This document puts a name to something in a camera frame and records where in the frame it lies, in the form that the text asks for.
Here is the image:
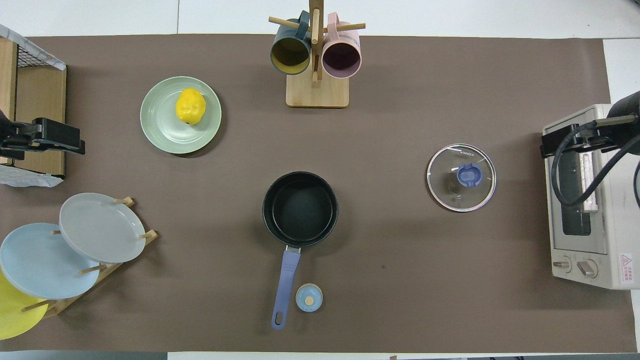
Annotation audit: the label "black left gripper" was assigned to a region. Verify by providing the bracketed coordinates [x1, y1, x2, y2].
[0, 110, 86, 161]

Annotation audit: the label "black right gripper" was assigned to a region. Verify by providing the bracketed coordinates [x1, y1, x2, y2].
[540, 91, 640, 159]

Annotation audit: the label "glass lid with blue knob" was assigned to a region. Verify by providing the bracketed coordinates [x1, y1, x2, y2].
[426, 143, 497, 213]

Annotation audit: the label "grey plate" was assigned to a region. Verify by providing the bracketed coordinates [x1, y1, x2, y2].
[59, 192, 147, 264]

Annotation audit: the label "green plate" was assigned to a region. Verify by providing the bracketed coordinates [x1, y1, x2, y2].
[140, 76, 222, 155]

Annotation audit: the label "light blue plate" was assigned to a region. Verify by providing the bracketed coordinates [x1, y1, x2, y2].
[0, 222, 101, 300]

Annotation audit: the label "wooden plate rack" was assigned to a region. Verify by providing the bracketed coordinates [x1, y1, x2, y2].
[20, 196, 159, 319]

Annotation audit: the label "yellow plate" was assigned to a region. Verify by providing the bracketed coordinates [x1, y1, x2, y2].
[0, 270, 49, 341]

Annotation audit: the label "wooden shelf boards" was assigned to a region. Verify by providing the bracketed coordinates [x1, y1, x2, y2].
[0, 37, 67, 179]

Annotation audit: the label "white patterned cloth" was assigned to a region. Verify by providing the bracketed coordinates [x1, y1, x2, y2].
[0, 24, 67, 71]
[0, 164, 65, 188]

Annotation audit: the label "beige toaster oven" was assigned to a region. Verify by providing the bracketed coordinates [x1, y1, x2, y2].
[541, 103, 640, 290]

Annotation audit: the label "brown table mat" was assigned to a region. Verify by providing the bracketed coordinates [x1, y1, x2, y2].
[0, 34, 638, 353]

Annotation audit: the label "pink mug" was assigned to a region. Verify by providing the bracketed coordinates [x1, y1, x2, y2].
[321, 12, 362, 80]

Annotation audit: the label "teal mug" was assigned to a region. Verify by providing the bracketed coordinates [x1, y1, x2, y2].
[270, 11, 312, 76]

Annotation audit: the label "wooden mug tree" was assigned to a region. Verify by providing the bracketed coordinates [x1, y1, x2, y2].
[268, 0, 366, 109]

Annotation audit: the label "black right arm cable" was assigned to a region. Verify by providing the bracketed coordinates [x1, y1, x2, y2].
[550, 119, 640, 208]

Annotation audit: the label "black wire basket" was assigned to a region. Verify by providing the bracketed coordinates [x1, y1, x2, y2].
[15, 40, 66, 71]

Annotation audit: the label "dark pot with blue handle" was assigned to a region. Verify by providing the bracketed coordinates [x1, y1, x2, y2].
[262, 171, 339, 331]

